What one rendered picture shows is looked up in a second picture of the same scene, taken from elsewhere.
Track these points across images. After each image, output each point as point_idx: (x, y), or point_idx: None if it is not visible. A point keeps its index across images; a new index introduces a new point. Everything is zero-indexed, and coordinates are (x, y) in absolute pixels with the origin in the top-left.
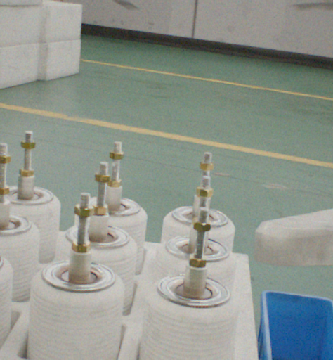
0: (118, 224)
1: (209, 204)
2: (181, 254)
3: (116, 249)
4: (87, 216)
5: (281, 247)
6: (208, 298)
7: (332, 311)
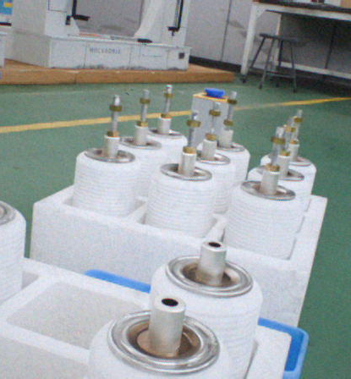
0: (249, 174)
1: (265, 177)
2: (169, 163)
3: None
4: (142, 104)
5: None
6: (95, 154)
7: None
